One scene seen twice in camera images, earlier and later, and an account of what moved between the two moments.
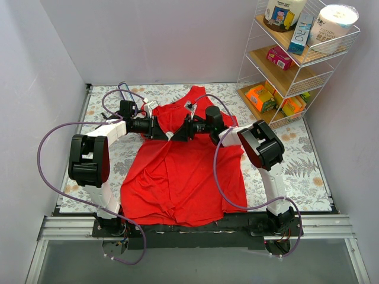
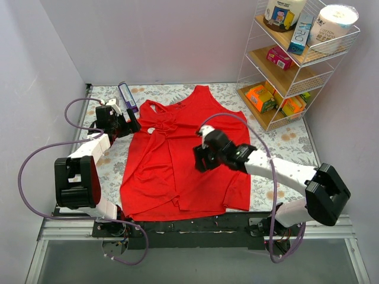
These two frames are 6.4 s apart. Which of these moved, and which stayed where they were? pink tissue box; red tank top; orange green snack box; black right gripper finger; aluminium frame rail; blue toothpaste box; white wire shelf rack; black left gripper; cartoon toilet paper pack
Moved: red tank top; black right gripper finger; black left gripper
Stayed: aluminium frame rail; orange green snack box; white wire shelf rack; blue toothpaste box; cartoon toilet paper pack; pink tissue box
